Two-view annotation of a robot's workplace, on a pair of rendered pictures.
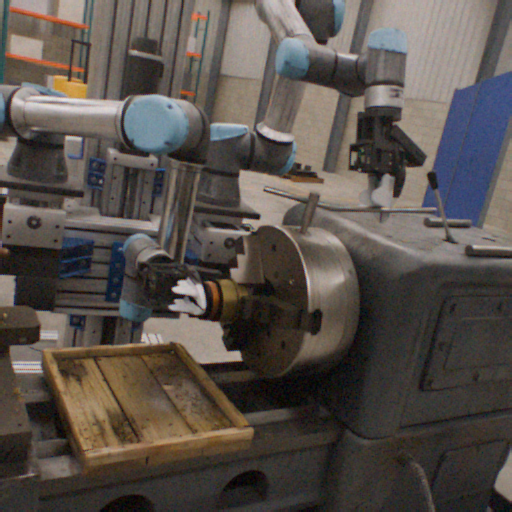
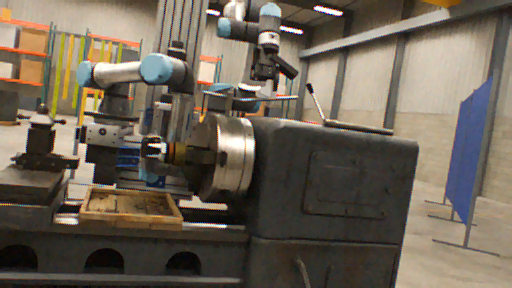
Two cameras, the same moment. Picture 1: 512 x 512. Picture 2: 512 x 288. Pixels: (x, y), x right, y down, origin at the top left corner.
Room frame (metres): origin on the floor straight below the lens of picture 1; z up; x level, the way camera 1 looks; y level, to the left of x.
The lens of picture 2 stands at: (-0.25, -0.54, 1.24)
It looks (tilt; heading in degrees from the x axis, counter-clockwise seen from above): 3 degrees down; 15
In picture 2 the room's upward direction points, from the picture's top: 9 degrees clockwise
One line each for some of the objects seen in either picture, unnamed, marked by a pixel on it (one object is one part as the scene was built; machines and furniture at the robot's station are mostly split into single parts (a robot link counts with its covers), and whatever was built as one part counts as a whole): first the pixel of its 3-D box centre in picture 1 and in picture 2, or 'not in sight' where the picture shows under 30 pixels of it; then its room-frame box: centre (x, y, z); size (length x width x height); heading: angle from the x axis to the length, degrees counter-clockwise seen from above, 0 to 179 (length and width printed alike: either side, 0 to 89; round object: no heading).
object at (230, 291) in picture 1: (221, 300); (178, 154); (1.04, 0.06, 1.08); 0.09 x 0.09 x 0.09; 33
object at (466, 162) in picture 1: (456, 170); (463, 155); (7.58, -2.29, 1.18); 4.12 x 0.80 x 2.35; 173
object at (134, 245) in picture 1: (144, 255); not in sight; (1.23, 0.26, 1.08); 0.11 x 0.08 x 0.09; 32
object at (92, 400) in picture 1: (141, 395); (131, 206); (0.97, 0.17, 0.89); 0.36 x 0.30 x 0.04; 33
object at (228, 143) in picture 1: (227, 146); (221, 96); (1.67, 0.16, 1.33); 0.13 x 0.12 x 0.14; 110
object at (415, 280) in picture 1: (408, 303); (316, 175); (1.36, -0.39, 1.06); 0.59 x 0.48 x 0.39; 123
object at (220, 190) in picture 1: (218, 184); (216, 119); (1.67, 0.17, 1.21); 0.15 x 0.15 x 0.10
